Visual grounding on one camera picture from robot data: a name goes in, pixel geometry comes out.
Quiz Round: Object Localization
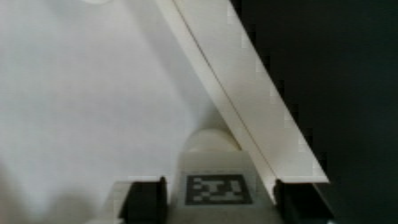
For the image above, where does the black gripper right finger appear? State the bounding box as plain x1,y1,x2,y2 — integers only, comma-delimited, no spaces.
274,179,335,224

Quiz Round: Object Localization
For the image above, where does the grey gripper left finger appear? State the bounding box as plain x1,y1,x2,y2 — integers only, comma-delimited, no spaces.
120,177,170,224

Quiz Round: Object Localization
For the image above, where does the white leg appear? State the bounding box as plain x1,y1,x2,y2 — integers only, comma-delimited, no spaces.
168,129,285,224

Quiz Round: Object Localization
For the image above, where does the white square tabletop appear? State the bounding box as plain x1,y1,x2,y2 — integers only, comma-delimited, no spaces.
0,0,226,224

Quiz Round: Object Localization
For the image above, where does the white right obstacle wall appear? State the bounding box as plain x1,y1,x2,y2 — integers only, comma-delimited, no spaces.
171,0,331,184

